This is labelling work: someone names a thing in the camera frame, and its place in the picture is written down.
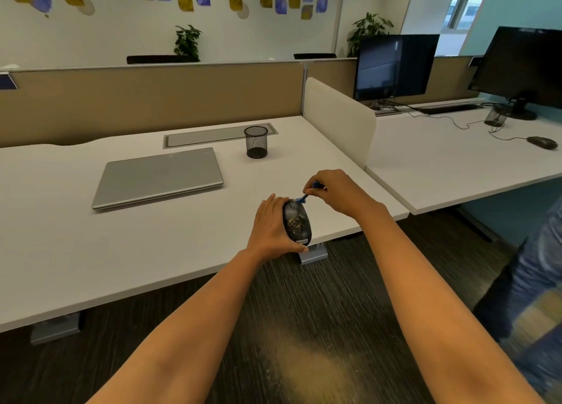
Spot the short beige desk partition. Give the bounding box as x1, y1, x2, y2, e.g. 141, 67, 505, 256
305, 55, 484, 106

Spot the person's left hand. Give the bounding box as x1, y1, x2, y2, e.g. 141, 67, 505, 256
247, 193, 310, 262

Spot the black mouse cable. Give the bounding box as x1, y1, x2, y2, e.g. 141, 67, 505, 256
488, 126, 530, 142

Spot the person's right hand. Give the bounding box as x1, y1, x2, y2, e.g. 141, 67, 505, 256
303, 169, 388, 220

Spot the black speckled computer mouse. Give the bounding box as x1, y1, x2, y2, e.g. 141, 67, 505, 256
282, 199, 313, 246

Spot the grey desk cable tray cover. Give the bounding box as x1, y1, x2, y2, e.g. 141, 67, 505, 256
163, 122, 279, 150

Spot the person's left forearm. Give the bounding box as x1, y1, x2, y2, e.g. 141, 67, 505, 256
87, 249, 269, 404

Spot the dark desk foot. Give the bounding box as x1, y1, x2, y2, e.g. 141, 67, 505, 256
454, 205, 500, 243

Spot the black computer monitor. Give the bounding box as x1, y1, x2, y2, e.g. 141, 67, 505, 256
467, 25, 562, 121
352, 33, 441, 111

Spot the person's right forearm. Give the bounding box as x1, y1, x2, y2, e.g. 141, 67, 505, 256
358, 203, 546, 404

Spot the small blue brush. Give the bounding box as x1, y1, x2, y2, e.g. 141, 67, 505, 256
293, 181, 326, 205

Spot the dark desk cable tray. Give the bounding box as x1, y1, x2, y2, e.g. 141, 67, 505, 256
412, 102, 484, 116

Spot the black monitor cable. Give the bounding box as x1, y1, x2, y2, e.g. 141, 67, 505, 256
404, 109, 487, 131

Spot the black mesh pen cup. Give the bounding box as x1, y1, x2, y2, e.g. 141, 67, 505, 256
483, 105, 513, 128
244, 125, 269, 160

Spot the small green potted plant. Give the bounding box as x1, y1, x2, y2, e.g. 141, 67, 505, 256
173, 24, 203, 63

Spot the white desk divider panel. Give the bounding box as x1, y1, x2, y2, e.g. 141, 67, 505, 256
302, 77, 378, 170

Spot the large green potted plant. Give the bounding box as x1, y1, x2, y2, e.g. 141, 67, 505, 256
346, 12, 395, 59

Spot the long beige desk partition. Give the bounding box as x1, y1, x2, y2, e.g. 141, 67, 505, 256
0, 59, 307, 149

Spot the person's blue jeans leg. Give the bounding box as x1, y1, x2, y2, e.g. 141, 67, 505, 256
473, 196, 562, 396

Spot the grey desk foot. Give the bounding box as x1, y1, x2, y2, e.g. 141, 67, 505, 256
299, 242, 329, 266
29, 311, 87, 347

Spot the plain black computer mouse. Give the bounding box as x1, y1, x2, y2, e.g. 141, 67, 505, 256
525, 135, 559, 151

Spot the silver closed laptop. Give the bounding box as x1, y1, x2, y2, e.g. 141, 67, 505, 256
91, 147, 225, 211

